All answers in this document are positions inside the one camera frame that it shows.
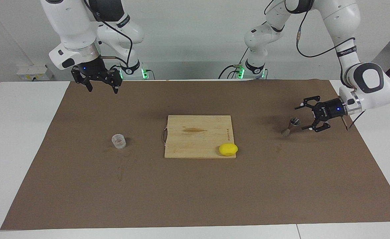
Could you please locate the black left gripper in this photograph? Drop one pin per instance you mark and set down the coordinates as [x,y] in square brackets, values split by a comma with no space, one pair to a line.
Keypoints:
[331,109]

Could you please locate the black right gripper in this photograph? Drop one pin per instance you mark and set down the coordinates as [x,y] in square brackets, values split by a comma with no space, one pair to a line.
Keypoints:
[92,69]

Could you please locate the metal jigger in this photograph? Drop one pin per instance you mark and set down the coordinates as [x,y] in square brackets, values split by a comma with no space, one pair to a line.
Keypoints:
[294,121]

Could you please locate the clear glass cup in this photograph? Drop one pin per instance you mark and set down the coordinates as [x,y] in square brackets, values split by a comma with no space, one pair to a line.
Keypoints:
[118,141]

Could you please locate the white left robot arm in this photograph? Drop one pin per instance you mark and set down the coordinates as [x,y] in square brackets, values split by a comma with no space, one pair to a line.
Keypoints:
[370,79]

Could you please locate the yellow lemon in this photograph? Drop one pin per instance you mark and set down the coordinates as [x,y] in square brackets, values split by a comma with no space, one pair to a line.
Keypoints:
[228,149]

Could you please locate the wooden cutting board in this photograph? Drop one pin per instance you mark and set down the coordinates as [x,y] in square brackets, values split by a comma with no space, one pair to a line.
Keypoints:
[194,142]

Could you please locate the brown table mat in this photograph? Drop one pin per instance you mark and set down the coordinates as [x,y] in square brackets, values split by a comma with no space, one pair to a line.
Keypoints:
[194,192]

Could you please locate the white wall socket box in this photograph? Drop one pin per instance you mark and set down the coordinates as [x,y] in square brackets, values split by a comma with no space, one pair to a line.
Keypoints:
[34,71]

